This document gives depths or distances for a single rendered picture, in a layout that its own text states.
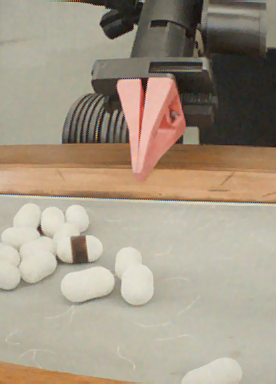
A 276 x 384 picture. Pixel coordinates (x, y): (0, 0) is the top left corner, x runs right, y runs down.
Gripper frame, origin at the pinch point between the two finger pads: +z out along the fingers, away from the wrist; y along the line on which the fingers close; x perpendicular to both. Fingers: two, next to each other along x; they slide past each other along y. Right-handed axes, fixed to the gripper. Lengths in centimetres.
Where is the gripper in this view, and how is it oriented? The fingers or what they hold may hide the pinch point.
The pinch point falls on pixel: (140, 168)
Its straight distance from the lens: 47.5
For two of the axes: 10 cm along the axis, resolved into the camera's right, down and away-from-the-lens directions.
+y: 9.7, 0.3, -2.6
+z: -1.6, 8.6, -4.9
